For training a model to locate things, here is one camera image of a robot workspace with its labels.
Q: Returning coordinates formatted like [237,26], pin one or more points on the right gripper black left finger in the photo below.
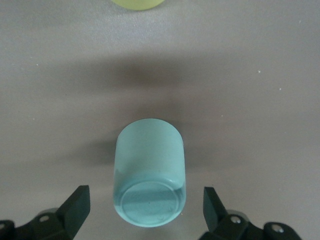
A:
[75,212]

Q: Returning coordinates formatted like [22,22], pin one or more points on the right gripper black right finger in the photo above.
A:
[215,215]

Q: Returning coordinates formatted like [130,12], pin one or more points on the pale green plastic cup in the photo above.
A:
[150,162]

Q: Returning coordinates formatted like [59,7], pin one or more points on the yellow plastic cup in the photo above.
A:
[137,4]

